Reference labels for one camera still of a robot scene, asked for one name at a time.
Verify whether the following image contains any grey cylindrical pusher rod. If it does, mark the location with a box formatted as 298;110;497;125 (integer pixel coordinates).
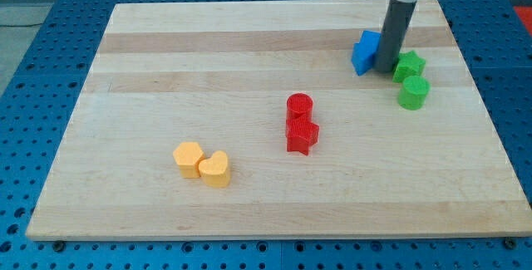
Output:
373;0;416;73

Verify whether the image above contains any green star block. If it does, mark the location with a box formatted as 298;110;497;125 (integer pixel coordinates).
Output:
392;51;426;83

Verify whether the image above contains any green circle block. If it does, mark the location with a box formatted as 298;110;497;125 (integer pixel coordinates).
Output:
397;76;431;110

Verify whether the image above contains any red circle block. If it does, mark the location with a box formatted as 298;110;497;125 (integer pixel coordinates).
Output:
286;93;313;121

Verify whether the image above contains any red star block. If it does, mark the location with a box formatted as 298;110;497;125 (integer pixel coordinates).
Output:
285;117;319;155

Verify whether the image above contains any blue block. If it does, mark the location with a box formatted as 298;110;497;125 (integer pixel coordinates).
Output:
351;31;381;76

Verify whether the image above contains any wooden board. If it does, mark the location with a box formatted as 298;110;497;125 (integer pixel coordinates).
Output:
26;0;531;241

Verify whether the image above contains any yellow heart block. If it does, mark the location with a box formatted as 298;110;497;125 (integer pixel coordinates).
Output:
199;150;231;188

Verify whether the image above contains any yellow pentagon block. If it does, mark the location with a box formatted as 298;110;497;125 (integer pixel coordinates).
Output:
173;141;205;179

